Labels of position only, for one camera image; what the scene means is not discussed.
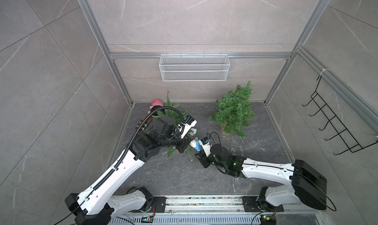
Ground green christmas tree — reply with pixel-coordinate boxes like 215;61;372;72
157;91;196;158
209;81;255;139

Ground white cloud light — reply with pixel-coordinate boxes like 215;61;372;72
190;140;198;149

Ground blue star light centre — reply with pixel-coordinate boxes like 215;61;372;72
195;141;201;152

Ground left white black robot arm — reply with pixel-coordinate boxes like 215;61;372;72
65;116;197;225

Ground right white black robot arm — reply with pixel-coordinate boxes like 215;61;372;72
195;143;328;211

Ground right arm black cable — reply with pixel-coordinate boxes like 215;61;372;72
206;131;337;212

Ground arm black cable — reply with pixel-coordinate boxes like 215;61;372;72
206;131;337;212
53;106;185;225

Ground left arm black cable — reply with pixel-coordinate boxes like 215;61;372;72
53;106;185;225

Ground loose thin wire pile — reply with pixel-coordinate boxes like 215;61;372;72
230;140;266;193

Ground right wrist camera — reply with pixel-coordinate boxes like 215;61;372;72
199;136;211;157

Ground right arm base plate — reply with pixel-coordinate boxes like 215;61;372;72
242;196;284;212

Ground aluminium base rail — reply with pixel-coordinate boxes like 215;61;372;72
108;195;332;225

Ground white wire mesh basket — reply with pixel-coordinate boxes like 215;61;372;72
159;54;230;82

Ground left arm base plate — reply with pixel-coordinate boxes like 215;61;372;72
132;196;167;213

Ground black wire hook rack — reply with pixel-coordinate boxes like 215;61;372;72
302;75;378;156

